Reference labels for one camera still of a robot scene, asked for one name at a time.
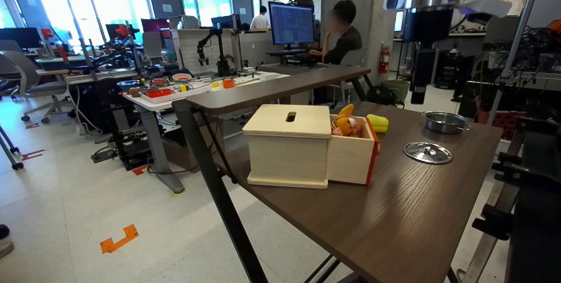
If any red fire extinguisher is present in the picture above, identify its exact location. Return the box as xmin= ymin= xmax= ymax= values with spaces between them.
xmin=379 ymin=42 xmax=391 ymax=74

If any green bin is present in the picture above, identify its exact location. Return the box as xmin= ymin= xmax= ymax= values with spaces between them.
xmin=381 ymin=79 xmax=411 ymax=103

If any black backpack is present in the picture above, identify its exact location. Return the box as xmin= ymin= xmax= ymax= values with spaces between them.
xmin=367 ymin=85 xmax=405 ymax=109

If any person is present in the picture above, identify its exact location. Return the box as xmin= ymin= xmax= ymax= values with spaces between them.
xmin=309 ymin=0 xmax=363 ymax=66
xmin=250 ymin=6 xmax=272 ymax=30

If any silver stand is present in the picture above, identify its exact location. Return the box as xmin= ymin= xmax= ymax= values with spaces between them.
xmin=486 ymin=0 xmax=547 ymax=126

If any small steel pot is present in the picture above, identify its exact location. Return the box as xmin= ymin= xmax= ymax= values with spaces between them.
xmin=423 ymin=111 xmax=472 ymax=135

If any yellow toy pepper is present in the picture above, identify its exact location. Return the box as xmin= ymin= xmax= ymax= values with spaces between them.
xmin=366 ymin=114 xmax=390 ymax=134

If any red crate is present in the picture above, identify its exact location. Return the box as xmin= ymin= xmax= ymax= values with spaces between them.
xmin=477 ymin=110 xmax=523 ymax=142

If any steel pot lid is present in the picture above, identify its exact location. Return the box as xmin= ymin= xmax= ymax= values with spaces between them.
xmin=403 ymin=142 xmax=453 ymax=165

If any orange plush toy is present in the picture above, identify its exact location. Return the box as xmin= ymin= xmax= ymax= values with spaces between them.
xmin=332 ymin=104 xmax=364 ymax=138

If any wooden drawer with orange front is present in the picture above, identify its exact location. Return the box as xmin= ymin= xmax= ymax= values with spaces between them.
xmin=327 ymin=114 xmax=381 ymax=186

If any brown wooden table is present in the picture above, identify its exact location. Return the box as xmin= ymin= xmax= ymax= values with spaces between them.
xmin=184 ymin=66 xmax=373 ymax=116

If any wooden box with slot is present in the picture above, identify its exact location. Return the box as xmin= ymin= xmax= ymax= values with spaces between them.
xmin=242 ymin=104 xmax=332 ymax=189

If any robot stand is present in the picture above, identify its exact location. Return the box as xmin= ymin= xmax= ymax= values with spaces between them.
xmin=457 ymin=114 xmax=561 ymax=283

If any white desk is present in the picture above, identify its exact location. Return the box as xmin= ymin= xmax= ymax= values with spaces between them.
xmin=122 ymin=72 xmax=291 ymax=195

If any orange floor tape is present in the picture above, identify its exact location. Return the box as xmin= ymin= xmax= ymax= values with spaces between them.
xmin=99 ymin=224 xmax=140 ymax=254

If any grey office chair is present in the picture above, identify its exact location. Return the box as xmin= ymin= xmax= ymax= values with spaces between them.
xmin=0 ymin=50 xmax=73 ymax=124

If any black monitor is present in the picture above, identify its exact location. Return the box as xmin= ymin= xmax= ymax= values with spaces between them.
xmin=0 ymin=27 xmax=43 ymax=50

